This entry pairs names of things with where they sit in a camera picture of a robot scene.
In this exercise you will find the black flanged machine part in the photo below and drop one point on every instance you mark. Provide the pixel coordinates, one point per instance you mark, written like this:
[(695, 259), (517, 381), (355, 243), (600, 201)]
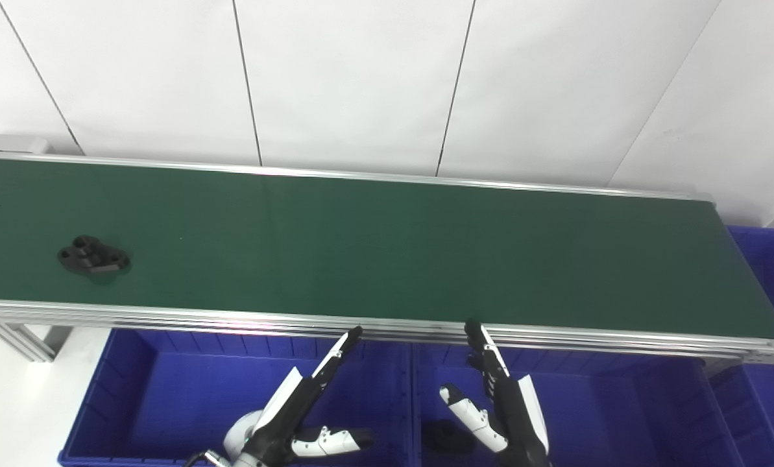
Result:
[(91, 256)]

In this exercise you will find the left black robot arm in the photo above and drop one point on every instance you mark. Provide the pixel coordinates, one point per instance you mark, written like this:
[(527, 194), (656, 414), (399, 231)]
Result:
[(237, 434)]

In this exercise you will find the aluminium conveyor leg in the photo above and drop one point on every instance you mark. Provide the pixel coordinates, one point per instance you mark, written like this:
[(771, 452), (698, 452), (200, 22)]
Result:
[(20, 340)]

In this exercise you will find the grey conveyor end box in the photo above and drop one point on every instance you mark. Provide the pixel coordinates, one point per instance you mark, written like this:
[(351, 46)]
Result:
[(10, 144)]

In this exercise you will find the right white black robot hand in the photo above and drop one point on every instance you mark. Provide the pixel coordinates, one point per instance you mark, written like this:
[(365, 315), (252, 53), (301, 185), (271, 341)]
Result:
[(516, 421)]

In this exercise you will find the black part in bin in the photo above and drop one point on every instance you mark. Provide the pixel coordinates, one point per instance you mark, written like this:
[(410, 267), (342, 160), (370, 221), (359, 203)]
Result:
[(445, 438)]

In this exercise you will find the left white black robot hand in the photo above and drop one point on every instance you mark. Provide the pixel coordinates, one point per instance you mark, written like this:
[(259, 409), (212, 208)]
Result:
[(283, 415)]

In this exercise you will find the green conveyor belt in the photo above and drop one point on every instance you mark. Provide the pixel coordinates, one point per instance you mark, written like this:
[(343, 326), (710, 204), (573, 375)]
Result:
[(361, 246), (166, 318)]

